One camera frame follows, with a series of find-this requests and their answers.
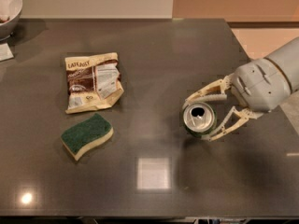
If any green soda can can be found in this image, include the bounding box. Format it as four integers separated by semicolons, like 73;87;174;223
182;102;217;137

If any white bowl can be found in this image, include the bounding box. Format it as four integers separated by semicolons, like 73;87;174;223
0;0;23;40

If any white paper card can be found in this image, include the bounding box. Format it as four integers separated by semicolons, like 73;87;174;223
0;43;13;61

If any green and yellow sponge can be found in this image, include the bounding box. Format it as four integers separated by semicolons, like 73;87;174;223
61;114;114;161

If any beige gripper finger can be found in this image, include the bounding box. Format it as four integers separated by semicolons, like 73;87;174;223
182;74;233;109
201;105;264;142

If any brown and cream snack bag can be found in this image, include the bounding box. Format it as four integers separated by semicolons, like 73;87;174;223
64;52;124;114

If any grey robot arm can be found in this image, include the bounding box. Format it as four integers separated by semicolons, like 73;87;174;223
182;37;299;141

